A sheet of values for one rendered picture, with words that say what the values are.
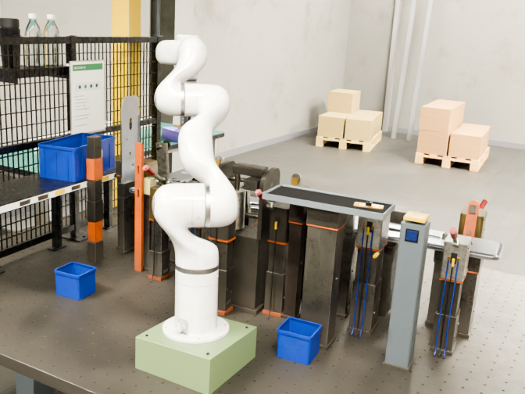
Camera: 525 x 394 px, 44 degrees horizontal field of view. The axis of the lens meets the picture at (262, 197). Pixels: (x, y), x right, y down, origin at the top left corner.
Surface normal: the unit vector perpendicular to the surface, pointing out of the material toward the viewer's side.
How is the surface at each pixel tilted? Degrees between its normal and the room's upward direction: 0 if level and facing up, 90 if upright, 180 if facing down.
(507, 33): 90
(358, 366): 0
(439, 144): 90
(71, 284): 90
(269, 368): 0
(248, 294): 90
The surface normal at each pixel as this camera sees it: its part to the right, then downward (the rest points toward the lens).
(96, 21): 0.87, 0.18
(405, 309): -0.42, 0.22
